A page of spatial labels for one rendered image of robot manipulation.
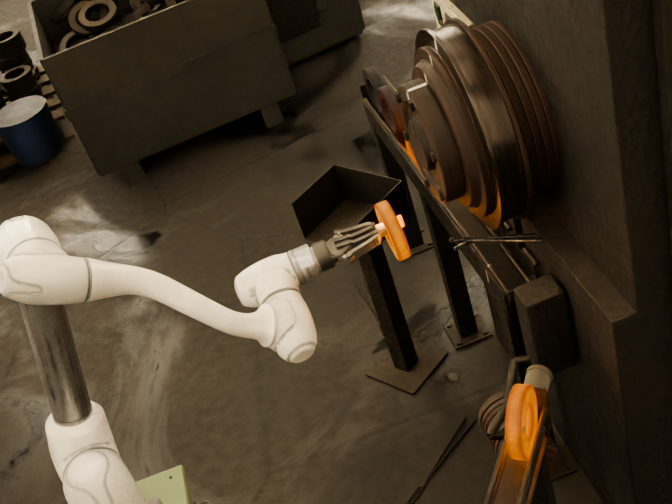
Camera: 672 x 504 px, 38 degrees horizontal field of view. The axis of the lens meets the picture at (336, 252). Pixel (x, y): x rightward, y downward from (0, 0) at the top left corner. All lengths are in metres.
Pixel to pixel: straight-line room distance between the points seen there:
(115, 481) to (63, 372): 0.29
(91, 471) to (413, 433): 1.06
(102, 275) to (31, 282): 0.16
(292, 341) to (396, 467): 0.84
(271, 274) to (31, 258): 0.57
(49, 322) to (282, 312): 0.55
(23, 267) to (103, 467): 0.56
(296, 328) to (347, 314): 1.25
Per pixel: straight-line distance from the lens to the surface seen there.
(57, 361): 2.44
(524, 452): 2.03
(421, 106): 2.05
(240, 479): 3.12
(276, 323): 2.24
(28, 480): 3.52
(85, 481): 2.43
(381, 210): 2.36
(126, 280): 2.22
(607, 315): 2.01
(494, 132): 1.97
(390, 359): 3.27
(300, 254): 2.36
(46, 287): 2.15
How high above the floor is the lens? 2.27
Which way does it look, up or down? 37 degrees down
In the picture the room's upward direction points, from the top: 19 degrees counter-clockwise
